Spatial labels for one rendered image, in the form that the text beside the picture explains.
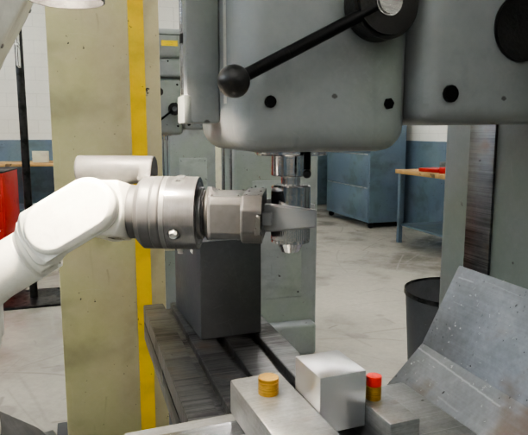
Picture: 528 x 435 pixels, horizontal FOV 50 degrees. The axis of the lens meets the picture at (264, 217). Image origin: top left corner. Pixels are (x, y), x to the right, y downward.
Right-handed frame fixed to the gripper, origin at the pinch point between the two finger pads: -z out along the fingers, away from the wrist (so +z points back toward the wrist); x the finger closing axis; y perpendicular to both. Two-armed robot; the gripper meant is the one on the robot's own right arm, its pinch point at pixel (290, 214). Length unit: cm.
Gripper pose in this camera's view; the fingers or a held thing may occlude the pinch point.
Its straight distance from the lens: 68.8
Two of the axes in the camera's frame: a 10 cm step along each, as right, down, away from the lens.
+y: -0.1, 9.9, 1.5
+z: -10.0, -0.2, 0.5
